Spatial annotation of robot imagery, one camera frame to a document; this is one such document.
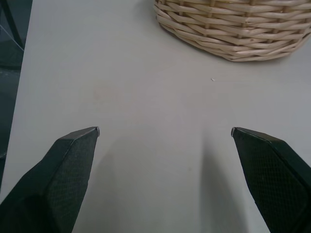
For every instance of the woven wicker basket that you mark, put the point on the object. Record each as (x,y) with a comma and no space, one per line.
(233,26)

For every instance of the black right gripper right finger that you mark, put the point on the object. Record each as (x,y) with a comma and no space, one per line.
(272,179)

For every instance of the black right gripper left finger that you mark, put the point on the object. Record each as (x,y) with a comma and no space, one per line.
(60,179)

